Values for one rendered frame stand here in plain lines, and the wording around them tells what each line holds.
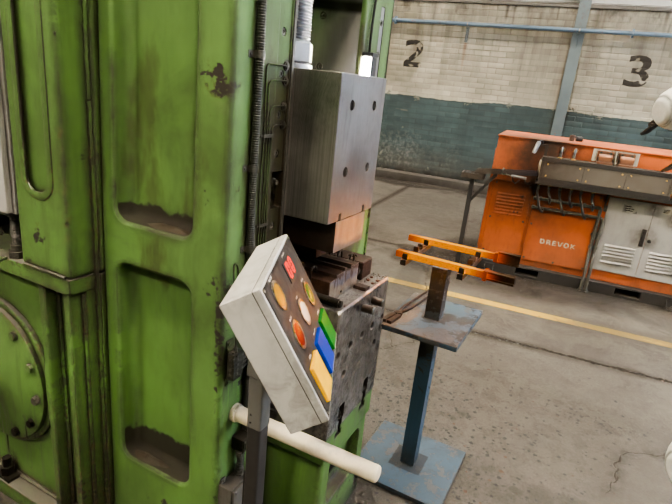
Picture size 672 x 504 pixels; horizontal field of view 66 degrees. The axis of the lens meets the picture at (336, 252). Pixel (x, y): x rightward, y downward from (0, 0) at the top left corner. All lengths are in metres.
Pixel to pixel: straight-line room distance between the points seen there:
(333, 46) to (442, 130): 7.39
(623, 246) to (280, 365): 4.41
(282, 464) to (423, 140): 7.81
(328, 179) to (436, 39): 7.93
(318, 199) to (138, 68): 0.57
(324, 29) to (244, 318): 1.20
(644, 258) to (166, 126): 4.38
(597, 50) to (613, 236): 4.46
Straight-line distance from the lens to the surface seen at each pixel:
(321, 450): 1.43
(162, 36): 1.45
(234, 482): 1.67
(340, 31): 1.84
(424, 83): 9.23
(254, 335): 0.91
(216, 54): 1.26
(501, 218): 5.04
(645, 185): 4.88
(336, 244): 1.50
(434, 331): 1.96
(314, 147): 1.41
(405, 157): 9.33
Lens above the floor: 1.54
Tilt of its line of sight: 18 degrees down
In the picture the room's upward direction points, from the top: 6 degrees clockwise
